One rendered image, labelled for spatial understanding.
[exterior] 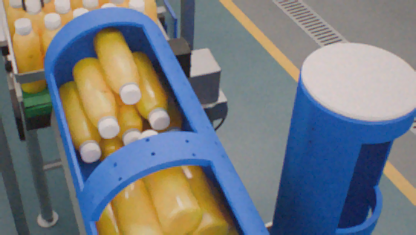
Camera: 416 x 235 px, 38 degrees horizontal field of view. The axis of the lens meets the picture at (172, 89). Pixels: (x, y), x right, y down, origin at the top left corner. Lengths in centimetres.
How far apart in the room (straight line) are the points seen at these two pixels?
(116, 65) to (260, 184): 146
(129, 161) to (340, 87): 64
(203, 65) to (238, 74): 134
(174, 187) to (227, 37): 238
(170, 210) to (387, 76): 74
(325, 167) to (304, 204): 17
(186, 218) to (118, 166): 14
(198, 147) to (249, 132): 178
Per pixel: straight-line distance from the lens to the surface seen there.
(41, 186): 230
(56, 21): 154
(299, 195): 165
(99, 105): 122
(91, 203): 103
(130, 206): 104
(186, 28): 199
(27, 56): 156
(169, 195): 99
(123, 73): 122
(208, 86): 177
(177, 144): 101
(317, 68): 151
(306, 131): 150
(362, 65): 155
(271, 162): 268
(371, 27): 358
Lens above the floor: 196
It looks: 41 degrees down
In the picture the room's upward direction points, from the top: straight up
